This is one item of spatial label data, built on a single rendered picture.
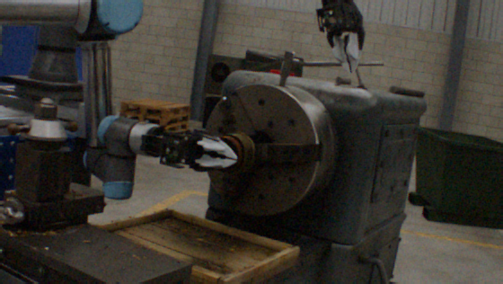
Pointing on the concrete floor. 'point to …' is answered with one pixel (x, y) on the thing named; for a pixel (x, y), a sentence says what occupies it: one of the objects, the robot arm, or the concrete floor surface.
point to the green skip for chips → (459, 178)
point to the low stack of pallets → (157, 113)
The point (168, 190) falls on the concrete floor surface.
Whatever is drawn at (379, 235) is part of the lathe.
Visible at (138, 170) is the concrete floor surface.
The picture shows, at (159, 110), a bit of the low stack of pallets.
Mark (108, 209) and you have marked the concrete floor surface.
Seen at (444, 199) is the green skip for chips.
